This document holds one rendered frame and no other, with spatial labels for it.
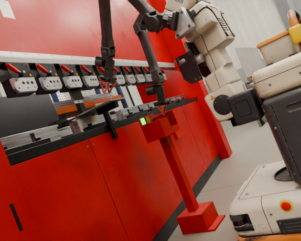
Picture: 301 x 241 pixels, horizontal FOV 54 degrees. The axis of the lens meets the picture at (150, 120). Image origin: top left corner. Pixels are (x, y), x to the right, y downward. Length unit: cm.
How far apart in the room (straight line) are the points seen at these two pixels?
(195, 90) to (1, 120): 246
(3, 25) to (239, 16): 806
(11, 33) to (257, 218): 155
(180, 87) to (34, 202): 292
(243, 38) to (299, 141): 801
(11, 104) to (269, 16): 780
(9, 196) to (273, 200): 106
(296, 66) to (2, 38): 141
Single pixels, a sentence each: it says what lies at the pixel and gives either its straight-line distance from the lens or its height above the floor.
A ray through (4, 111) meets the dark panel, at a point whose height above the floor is 124.
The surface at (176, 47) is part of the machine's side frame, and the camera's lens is 396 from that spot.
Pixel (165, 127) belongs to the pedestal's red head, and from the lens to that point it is 193.
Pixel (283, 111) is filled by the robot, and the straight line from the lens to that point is 132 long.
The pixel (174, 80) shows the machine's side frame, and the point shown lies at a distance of 396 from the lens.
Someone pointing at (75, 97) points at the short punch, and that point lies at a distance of 199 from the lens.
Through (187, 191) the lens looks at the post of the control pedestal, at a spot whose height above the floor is 26.
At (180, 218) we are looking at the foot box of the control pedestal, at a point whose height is 12.
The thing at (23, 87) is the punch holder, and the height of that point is 120.
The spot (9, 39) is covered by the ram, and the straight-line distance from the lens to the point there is 179.
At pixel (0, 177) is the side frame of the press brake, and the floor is 80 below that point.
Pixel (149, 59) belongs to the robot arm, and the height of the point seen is 118.
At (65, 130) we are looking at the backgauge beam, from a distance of 217.
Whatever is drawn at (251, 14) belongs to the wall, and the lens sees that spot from 925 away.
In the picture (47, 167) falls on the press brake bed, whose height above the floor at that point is 77.
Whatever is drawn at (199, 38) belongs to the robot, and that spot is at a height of 109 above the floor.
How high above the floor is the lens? 77
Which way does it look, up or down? 1 degrees up
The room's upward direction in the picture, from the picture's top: 22 degrees counter-clockwise
